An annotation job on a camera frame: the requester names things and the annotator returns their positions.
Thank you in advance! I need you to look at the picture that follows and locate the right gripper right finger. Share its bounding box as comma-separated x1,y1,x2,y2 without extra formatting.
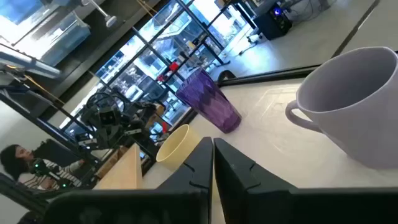
213,138,398,224

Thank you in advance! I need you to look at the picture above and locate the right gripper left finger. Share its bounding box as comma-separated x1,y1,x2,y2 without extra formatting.
43,136,215,224

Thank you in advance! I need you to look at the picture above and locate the light wooden shelf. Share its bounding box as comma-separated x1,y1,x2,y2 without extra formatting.
93,143,144,190

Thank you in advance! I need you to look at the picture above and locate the cream plastic cup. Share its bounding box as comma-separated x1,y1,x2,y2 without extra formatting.
155,124,203,172

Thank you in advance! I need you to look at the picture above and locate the purple faceted plastic tumbler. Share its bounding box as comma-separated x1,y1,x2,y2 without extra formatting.
175,67,243,134

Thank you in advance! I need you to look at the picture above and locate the lavender ceramic mug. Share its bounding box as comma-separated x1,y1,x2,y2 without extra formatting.
285,46,398,170

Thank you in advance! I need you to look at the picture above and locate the black device with green lights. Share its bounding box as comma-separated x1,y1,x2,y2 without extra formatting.
29,157,73,189

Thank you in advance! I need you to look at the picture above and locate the black computer tower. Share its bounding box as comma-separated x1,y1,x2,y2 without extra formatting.
253,6,294,41

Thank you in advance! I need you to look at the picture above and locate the person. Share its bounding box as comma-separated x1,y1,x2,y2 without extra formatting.
0,144,85,191

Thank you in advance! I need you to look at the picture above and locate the white overhead lamp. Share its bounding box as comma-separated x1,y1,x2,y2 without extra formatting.
81,0,118,28

